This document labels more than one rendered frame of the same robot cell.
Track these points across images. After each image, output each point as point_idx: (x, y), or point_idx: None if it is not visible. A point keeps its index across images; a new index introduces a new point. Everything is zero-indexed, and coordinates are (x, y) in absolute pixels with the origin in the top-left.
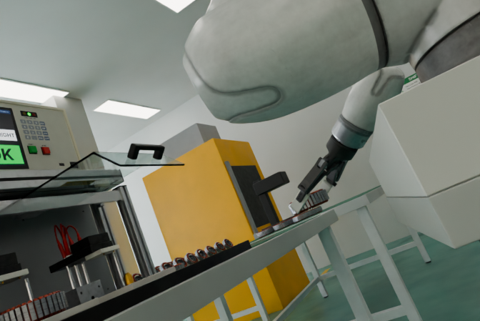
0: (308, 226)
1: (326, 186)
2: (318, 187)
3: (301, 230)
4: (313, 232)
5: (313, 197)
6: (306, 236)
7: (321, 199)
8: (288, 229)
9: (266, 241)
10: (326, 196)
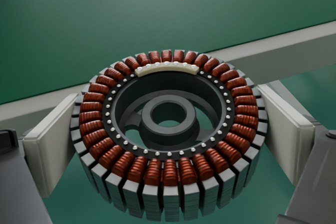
0: (309, 50)
1: (285, 154)
2: (277, 104)
3: (245, 67)
4: (325, 61)
5: (102, 187)
6: (260, 78)
7: (137, 214)
8: (292, 0)
9: (11, 101)
10: (186, 215)
